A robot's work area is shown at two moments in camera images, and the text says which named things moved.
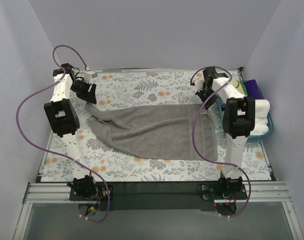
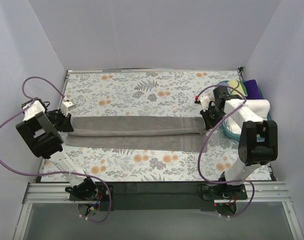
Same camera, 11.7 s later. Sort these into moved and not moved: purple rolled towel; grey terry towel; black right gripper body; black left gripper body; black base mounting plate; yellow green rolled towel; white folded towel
Moved: black right gripper body; grey terry towel; black left gripper body
Not moved: purple rolled towel; black base mounting plate; yellow green rolled towel; white folded towel
